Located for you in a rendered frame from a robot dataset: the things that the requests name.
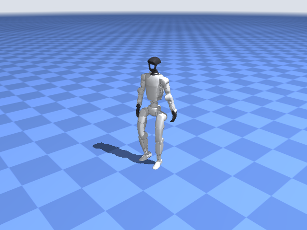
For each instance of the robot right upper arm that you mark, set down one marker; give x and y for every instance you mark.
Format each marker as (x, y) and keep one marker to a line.
(141, 89)

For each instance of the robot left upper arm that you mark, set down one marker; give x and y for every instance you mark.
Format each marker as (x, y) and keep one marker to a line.
(165, 82)

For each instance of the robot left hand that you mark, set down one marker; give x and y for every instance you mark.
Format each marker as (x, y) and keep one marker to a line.
(174, 116)

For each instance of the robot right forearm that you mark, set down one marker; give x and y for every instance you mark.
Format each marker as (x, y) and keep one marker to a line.
(139, 100)

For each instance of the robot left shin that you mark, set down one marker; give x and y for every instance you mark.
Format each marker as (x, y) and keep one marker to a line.
(159, 149)

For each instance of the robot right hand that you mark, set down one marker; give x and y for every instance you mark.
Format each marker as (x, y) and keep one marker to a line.
(137, 110)

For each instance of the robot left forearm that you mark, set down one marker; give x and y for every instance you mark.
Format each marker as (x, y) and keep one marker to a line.
(171, 104)

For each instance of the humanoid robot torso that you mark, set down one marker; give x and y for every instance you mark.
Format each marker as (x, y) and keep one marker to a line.
(154, 92)

